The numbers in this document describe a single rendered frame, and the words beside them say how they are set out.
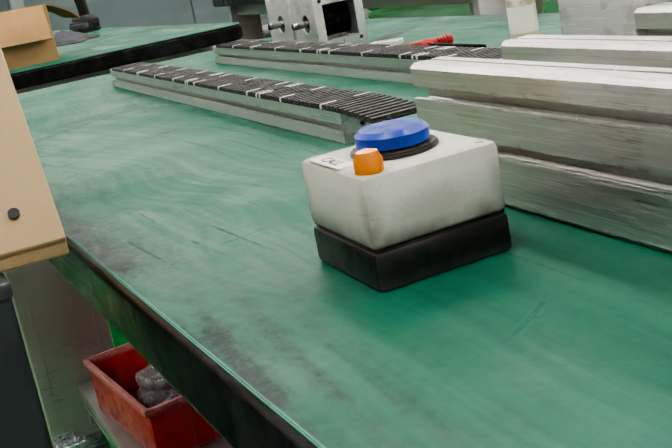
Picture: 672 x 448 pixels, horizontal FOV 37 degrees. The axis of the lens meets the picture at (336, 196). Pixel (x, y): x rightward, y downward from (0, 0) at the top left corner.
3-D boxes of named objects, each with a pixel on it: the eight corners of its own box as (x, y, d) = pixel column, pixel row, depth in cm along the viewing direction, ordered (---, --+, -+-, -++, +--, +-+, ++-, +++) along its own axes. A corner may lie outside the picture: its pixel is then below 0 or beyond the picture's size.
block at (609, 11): (547, 118, 82) (532, 4, 80) (663, 85, 87) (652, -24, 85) (620, 128, 74) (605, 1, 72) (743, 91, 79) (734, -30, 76)
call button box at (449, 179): (317, 260, 57) (296, 154, 55) (462, 215, 60) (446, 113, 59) (381, 294, 49) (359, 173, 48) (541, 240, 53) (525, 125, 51)
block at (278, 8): (262, 53, 183) (252, 1, 181) (317, 40, 187) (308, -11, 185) (283, 54, 174) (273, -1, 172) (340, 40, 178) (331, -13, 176)
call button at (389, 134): (347, 165, 54) (340, 129, 54) (410, 147, 56) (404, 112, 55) (380, 175, 51) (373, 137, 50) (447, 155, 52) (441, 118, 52)
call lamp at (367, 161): (349, 173, 50) (345, 150, 49) (376, 165, 50) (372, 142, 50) (362, 177, 48) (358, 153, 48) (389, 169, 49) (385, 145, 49)
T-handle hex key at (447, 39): (400, 56, 141) (397, 44, 140) (450, 44, 144) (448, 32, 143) (458, 59, 126) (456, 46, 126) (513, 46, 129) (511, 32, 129)
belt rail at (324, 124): (114, 86, 174) (110, 69, 173) (136, 81, 175) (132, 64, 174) (345, 144, 87) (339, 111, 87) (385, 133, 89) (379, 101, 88)
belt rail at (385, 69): (216, 63, 180) (212, 46, 180) (236, 58, 182) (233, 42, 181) (524, 96, 94) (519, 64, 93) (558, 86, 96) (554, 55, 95)
